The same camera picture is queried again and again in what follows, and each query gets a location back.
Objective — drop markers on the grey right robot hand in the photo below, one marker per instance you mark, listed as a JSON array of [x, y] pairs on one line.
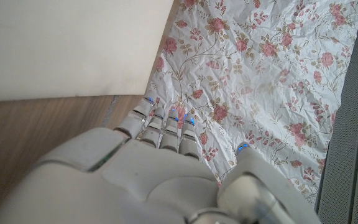
[[135, 186]]

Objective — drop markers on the cream foam board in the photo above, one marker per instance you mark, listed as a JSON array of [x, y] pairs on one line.
[[73, 46]]

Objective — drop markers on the grey tape strip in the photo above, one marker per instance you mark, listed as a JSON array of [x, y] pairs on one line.
[[112, 109]]

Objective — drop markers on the floral backdrop cloth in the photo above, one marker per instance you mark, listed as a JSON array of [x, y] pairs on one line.
[[259, 77]]

